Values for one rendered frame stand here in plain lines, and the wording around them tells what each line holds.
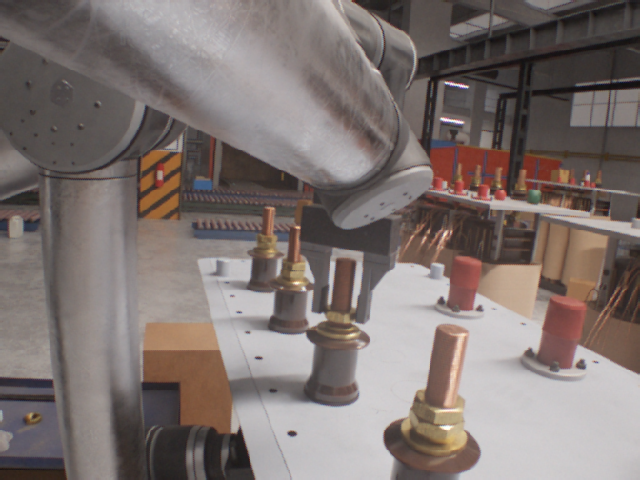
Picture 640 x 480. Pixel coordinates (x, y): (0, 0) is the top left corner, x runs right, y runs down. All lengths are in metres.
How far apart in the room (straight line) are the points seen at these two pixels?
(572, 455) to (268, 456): 0.39
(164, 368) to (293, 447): 1.40
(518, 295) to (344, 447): 2.79
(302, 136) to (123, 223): 0.29
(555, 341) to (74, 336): 0.77
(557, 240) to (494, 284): 4.75
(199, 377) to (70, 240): 1.53
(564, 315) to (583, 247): 6.65
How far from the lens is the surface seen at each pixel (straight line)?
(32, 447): 1.52
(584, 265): 7.62
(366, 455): 0.61
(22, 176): 0.76
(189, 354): 1.95
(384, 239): 0.62
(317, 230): 0.65
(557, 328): 0.94
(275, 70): 0.21
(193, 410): 2.06
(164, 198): 10.92
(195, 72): 0.18
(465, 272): 1.17
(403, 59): 0.64
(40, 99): 0.48
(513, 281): 3.27
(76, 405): 0.59
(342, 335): 0.67
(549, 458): 0.69
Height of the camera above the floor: 1.71
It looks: 10 degrees down
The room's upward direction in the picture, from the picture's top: 6 degrees clockwise
